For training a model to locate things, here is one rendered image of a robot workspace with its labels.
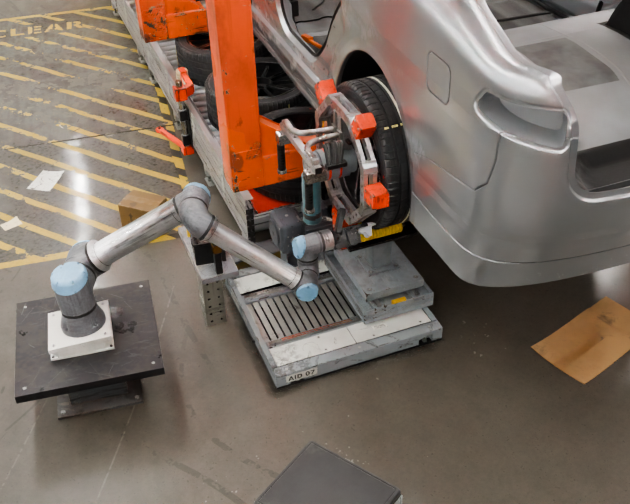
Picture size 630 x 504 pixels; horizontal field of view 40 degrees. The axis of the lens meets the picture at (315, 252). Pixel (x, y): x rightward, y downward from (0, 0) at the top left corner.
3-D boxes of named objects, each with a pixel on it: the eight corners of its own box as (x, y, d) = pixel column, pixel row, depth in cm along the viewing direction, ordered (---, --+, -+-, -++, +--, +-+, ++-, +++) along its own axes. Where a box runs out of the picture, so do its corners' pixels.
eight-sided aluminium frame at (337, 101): (376, 241, 374) (379, 131, 341) (362, 245, 373) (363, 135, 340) (329, 179, 415) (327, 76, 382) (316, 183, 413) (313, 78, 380)
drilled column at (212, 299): (227, 321, 423) (219, 253, 397) (207, 326, 420) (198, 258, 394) (221, 308, 430) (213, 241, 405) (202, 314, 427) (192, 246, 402)
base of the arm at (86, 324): (59, 340, 362) (52, 322, 356) (64, 312, 377) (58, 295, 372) (104, 333, 362) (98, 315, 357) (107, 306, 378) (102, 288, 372)
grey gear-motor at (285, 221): (358, 260, 445) (358, 204, 424) (281, 281, 433) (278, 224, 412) (344, 241, 458) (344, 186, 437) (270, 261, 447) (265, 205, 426)
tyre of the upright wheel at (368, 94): (362, 123, 426) (411, 241, 404) (318, 133, 419) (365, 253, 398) (395, 41, 366) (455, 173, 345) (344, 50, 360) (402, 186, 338)
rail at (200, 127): (263, 232, 451) (260, 197, 438) (246, 237, 449) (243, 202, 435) (155, 51, 635) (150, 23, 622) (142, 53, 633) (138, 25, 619)
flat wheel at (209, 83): (186, 115, 535) (182, 80, 520) (265, 80, 571) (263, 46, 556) (257, 153, 497) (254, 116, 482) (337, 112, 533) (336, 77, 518)
